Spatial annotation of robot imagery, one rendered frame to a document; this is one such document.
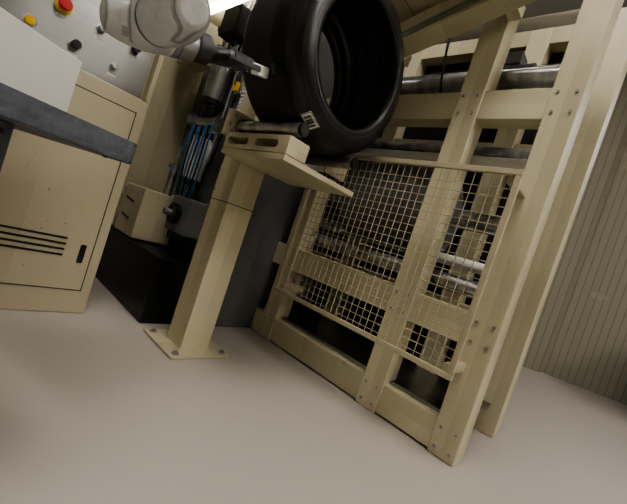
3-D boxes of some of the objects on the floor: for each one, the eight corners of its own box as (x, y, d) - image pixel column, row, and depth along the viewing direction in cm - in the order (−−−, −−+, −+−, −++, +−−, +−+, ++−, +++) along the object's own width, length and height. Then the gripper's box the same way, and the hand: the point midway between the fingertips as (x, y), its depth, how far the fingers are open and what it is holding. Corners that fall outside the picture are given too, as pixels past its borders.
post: (164, 337, 150) (354, -252, 142) (193, 338, 159) (372, -213, 152) (178, 351, 141) (381, -276, 133) (207, 351, 151) (398, -233, 143)
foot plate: (142, 330, 149) (144, 325, 149) (199, 332, 169) (200, 327, 169) (170, 359, 131) (171, 354, 131) (229, 357, 151) (231, 352, 151)
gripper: (207, 24, 86) (282, 57, 103) (183, 33, 95) (256, 62, 112) (205, 58, 88) (279, 85, 105) (181, 63, 97) (253, 87, 114)
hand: (258, 69), depth 106 cm, fingers closed
